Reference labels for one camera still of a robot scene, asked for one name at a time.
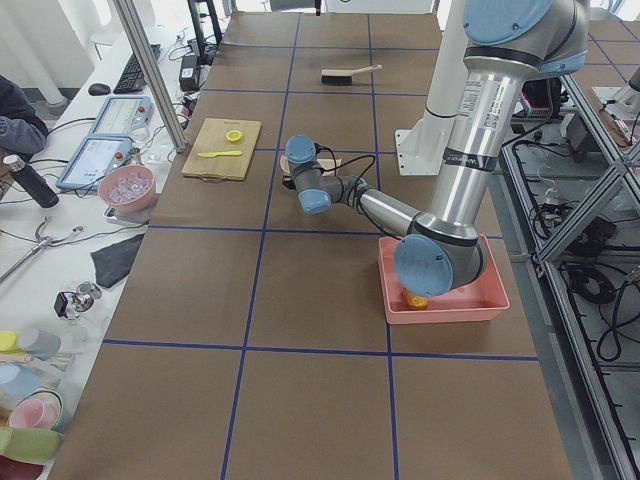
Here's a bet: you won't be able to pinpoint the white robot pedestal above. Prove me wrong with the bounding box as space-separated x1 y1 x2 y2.
395 0 468 176

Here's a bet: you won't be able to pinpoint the teach pendant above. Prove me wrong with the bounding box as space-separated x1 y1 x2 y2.
56 135 133 193
90 95 153 136

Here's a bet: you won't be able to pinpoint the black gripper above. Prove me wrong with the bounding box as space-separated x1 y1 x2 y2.
281 176 296 189

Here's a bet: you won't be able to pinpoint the pink cup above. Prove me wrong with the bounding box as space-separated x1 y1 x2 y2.
8 390 63 430

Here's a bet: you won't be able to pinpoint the black keyboard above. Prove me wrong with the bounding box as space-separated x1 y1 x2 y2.
113 54 147 95

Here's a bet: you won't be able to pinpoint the yellow cup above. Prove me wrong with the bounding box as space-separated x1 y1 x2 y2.
0 330 21 354

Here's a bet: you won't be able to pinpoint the dark grey cloth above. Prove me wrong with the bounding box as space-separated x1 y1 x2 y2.
90 234 144 288

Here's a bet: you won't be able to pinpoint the black computer mouse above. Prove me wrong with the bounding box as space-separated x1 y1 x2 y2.
87 83 111 96

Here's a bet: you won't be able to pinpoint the wooden cutting board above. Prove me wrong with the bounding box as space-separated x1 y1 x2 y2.
181 118 262 181

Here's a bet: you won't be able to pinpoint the metal stand rod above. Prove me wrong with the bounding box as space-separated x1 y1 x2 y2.
1 216 84 284

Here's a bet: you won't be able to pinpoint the black power adapter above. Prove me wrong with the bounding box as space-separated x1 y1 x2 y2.
179 55 200 92

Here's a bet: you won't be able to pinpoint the person in dark clothes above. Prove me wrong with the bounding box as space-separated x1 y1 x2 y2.
1 76 49 159

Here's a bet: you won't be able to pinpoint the aluminium frame post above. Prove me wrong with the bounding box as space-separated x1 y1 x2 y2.
113 0 187 153

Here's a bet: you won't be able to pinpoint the pink plastic bin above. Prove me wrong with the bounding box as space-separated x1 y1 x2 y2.
378 234 510 325

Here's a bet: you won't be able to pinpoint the grey cup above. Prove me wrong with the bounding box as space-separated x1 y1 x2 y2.
17 328 62 357

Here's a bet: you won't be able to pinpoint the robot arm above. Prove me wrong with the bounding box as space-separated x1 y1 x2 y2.
285 1 589 297

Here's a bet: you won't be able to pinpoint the pink bowl with ice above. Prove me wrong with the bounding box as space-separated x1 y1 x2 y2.
98 164 156 213

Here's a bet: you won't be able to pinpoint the blue cup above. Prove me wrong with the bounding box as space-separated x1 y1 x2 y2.
0 363 42 401

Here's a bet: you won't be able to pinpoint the yellow toy knife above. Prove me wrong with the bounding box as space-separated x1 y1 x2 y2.
197 150 243 159

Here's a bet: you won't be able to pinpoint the near teach pendant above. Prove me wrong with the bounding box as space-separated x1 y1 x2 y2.
56 135 133 193

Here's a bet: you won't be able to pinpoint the beige plastic dustpan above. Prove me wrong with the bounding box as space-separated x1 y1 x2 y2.
279 154 342 176

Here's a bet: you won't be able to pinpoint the green cup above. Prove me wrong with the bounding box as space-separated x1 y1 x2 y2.
1 427 63 465

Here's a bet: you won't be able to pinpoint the yellow lemon half toy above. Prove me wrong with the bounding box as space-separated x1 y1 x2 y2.
225 129 244 143

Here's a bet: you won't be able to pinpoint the black water bottle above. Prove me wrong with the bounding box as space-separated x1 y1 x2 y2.
2 154 59 208

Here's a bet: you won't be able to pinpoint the wooden hand brush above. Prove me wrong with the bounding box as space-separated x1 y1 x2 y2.
321 64 383 86

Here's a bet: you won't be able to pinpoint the far teach pendant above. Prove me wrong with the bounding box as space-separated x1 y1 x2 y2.
90 95 153 136

